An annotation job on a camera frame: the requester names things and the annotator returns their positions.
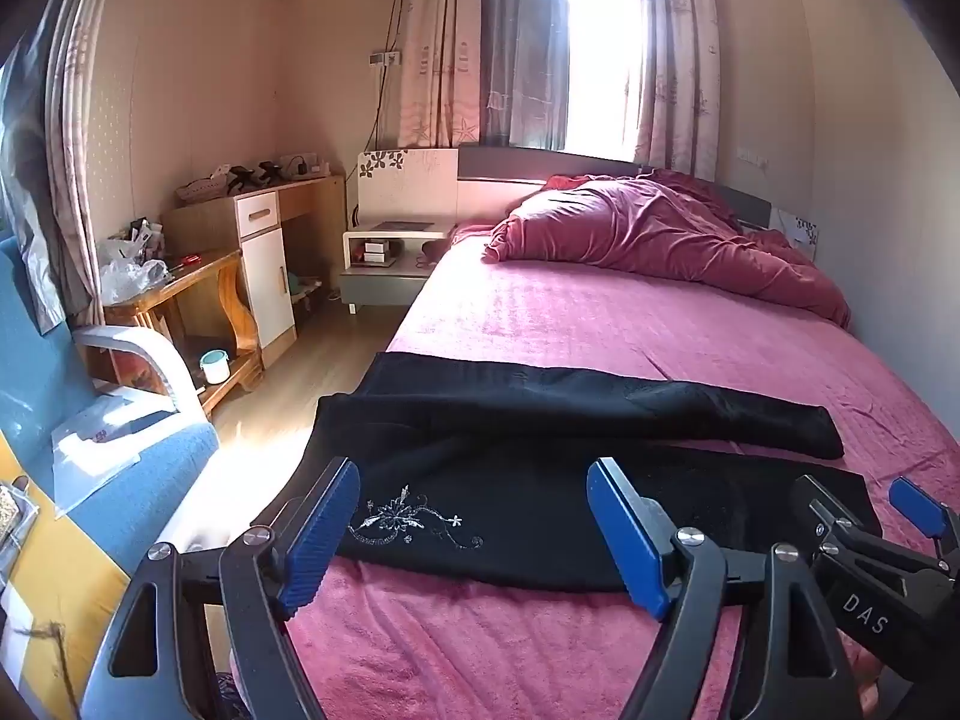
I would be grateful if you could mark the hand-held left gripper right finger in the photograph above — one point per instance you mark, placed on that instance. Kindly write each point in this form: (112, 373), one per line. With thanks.
(626, 532)

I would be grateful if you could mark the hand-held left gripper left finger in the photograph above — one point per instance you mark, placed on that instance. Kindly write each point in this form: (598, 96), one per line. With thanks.
(330, 525)

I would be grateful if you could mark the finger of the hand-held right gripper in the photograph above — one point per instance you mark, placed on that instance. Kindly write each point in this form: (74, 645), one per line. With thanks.
(916, 504)
(821, 510)

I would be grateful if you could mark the black pants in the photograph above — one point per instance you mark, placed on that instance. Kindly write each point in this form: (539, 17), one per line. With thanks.
(525, 465)

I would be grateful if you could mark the white teal mug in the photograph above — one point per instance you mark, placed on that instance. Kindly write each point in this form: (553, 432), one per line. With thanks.
(214, 367)

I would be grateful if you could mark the bed with pink sheet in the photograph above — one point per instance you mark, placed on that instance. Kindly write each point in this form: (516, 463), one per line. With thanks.
(570, 330)

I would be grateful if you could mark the clear plastic bag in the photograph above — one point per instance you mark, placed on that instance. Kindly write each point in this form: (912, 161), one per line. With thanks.
(105, 450)

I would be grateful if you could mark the wooden side table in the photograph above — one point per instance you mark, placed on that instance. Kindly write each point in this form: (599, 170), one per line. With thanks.
(225, 300)

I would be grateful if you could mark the white nightstand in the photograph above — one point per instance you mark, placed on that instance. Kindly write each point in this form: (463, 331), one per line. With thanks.
(379, 281)

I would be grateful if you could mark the wooden desk with white cabinet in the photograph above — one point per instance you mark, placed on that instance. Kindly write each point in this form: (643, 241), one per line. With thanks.
(266, 277)

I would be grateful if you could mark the white leaf-print panel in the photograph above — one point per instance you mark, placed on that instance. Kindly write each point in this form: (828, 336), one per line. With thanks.
(409, 180)
(799, 229)

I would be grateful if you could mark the yellow furniture panel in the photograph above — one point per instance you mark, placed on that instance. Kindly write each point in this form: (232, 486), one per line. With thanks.
(52, 577)

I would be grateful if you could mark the red duvet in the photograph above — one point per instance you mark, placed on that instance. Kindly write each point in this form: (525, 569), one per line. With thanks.
(645, 232)

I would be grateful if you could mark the white plastic bag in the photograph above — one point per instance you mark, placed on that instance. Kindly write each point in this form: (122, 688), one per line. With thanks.
(131, 274)

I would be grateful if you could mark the blue armchair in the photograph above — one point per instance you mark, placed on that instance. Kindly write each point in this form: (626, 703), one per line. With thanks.
(45, 360)

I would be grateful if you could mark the black desk clutter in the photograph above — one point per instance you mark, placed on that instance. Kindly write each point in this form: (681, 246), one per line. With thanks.
(255, 174)

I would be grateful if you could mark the grey headboard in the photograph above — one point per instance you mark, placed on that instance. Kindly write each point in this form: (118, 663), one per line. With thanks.
(495, 161)

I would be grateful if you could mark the pale side curtain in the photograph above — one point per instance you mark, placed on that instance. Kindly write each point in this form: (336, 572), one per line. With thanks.
(67, 127)

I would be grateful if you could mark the patterned pink curtain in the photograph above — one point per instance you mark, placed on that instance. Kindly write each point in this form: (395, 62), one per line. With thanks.
(675, 52)

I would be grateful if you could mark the window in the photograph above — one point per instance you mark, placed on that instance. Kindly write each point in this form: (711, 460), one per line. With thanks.
(600, 45)

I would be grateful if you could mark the patterned curtain with grey panel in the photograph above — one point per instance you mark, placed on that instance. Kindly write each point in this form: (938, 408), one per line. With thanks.
(465, 45)

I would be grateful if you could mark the white wall socket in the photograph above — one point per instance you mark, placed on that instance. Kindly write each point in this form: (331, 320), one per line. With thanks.
(753, 157)

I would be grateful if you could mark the wall power strip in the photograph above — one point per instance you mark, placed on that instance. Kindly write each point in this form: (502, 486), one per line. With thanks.
(386, 58)

